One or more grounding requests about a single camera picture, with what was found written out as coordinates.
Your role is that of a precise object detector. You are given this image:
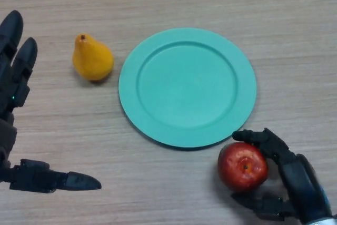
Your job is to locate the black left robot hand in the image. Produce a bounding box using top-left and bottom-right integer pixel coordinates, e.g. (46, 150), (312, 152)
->
(0, 9), (102, 193)

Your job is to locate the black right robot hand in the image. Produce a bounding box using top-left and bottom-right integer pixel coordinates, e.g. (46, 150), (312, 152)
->
(231, 128), (333, 222)

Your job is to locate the red apple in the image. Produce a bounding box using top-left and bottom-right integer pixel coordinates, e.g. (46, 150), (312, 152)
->
(217, 142), (269, 193)

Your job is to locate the green round plate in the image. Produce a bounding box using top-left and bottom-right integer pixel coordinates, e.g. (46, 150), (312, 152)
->
(118, 26), (257, 149)

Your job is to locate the yellow pear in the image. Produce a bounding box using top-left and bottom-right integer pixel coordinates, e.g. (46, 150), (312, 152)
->
(72, 33), (115, 82)

